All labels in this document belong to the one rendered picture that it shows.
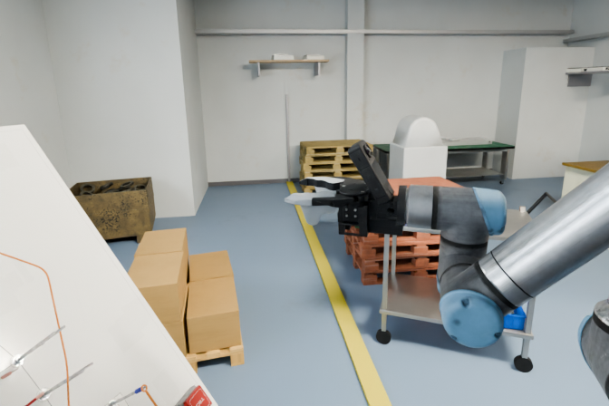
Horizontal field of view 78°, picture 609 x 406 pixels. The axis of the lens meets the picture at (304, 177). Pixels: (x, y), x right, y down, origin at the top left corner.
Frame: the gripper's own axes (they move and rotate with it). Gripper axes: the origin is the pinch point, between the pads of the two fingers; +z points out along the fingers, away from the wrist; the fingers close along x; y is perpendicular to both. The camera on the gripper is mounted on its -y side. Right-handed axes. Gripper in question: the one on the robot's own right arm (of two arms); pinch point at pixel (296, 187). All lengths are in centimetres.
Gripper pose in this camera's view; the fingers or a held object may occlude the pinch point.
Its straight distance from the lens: 71.1
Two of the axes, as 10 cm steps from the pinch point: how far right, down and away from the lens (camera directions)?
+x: 3.0, -3.5, 8.8
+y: 0.6, 9.3, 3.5
